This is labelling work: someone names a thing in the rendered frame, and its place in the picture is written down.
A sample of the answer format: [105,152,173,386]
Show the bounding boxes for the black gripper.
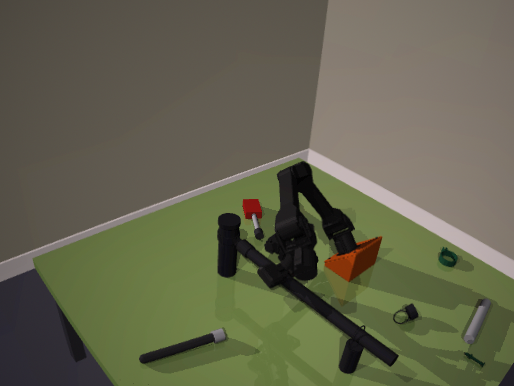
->
[257,252,294,288]

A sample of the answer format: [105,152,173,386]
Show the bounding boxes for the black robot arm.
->
[264,161,360,280]

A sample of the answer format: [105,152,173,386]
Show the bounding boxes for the black cylindrical post with cap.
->
[217,213,241,278]

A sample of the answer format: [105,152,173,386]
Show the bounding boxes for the black cylindrical pipe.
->
[245,248,399,367]

